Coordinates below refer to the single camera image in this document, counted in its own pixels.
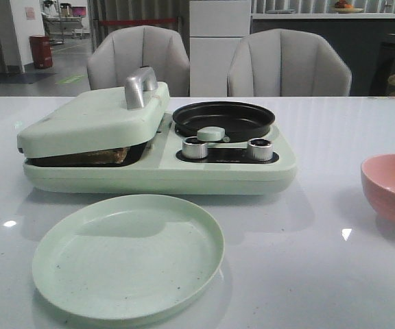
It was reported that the bread slice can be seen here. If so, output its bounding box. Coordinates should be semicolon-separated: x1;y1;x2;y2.
71;147;130;165

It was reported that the green breakfast maker lid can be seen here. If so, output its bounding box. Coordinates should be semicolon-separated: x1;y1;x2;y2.
17;81;170;158

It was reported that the pink bowl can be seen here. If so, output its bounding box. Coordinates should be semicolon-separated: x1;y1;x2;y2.
361;154;395;223

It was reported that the green breakfast maker base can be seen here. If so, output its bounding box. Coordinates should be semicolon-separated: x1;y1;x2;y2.
23;113;296;195

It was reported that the left silver control knob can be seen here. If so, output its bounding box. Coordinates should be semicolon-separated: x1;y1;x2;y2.
182;136;208;160

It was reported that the silver control knob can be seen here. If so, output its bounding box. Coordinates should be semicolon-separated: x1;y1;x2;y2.
246;138;274;162
182;136;208;160

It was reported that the black round frying pan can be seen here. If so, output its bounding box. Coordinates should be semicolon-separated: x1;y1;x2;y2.
173;101;275;143

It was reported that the right silver control knob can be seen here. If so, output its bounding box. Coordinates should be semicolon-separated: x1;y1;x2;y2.
246;138;274;162

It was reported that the light green round plate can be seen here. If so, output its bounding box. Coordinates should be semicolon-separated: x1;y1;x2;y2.
32;195;225;325

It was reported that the right grey upholstered chair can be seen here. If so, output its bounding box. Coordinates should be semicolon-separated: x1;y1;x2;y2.
227;29;352;97

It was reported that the grey upholstered chair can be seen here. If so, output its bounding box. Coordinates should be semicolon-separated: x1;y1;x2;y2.
87;25;190;97
227;29;352;97

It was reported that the left grey upholstered chair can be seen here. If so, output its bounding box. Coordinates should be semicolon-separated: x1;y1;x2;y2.
87;25;190;97

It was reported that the white refrigerator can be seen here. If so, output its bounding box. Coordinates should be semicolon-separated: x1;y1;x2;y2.
189;1;251;97

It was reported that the red bin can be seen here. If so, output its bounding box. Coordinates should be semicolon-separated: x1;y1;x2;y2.
29;35;53;69

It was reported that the dark kitchen counter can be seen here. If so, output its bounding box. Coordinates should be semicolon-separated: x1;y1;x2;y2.
250;14;395;96

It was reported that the fruit plate on counter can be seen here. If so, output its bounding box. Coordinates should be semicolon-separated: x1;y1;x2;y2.
331;0;363;14

